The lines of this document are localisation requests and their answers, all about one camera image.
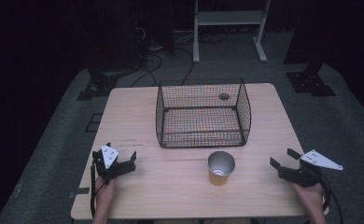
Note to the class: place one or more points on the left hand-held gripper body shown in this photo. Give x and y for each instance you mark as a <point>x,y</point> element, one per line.
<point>108,172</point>

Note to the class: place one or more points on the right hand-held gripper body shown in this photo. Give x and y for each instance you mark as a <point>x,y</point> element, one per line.
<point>301,175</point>

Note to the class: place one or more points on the person's left hand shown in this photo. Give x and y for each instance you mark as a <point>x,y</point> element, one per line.
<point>106,191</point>

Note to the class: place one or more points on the person's right hand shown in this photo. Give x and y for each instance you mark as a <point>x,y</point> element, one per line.
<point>310,197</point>

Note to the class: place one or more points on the grey tape strip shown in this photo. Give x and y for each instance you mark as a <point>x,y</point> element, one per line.
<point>79,193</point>

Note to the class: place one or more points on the black stand base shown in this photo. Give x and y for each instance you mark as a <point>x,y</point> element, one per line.
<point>310,84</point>
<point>97,88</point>

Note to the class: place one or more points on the small dark oval object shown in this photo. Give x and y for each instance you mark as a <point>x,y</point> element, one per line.
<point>224,96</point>

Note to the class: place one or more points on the white metal desk frame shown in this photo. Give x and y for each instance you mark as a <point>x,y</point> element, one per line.
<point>226,18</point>

